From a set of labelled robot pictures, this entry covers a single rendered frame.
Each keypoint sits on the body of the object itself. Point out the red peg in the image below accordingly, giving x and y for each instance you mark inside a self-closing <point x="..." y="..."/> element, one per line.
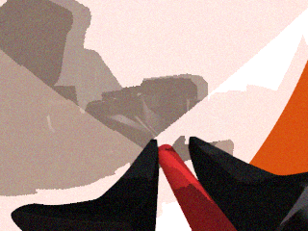
<point x="202" y="213"/>

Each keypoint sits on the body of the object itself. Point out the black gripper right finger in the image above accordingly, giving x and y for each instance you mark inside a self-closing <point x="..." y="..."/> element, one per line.
<point x="252" y="198"/>

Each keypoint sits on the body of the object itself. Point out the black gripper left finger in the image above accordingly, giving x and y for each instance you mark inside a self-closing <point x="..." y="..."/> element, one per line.
<point x="129" y="205"/>

